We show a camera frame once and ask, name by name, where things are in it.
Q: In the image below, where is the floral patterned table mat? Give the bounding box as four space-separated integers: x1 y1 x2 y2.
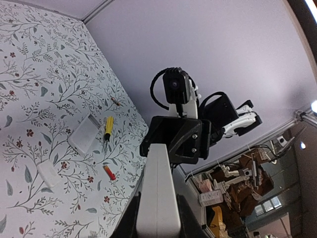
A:
0 0 147 238

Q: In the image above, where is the red battery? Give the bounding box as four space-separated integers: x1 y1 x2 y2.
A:
111 97 121 106
103 165 116 181

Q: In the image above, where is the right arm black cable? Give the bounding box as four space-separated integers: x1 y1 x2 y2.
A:
150 69 169 110

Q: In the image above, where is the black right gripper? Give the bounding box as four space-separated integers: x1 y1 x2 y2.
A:
140 116 211 164

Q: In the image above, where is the yellow handled screwdriver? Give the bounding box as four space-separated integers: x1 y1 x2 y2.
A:
103 116 114 141

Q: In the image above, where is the white battery cover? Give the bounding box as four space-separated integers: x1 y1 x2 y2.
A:
37 160 61 188

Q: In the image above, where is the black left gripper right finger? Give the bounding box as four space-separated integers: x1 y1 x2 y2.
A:
176 194 206 238

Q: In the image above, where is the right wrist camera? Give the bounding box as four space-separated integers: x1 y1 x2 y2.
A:
162 67 201 119

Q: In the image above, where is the white remote with back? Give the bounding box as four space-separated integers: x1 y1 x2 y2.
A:
136 144 181 238

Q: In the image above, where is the right aluminium corner post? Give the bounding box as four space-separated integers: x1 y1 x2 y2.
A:
81 0 114 24

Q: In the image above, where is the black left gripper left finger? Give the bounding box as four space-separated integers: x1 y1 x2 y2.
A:
112 192 140 238

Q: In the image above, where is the narrow white remote control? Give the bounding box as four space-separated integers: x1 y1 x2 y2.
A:
68 114 101 156

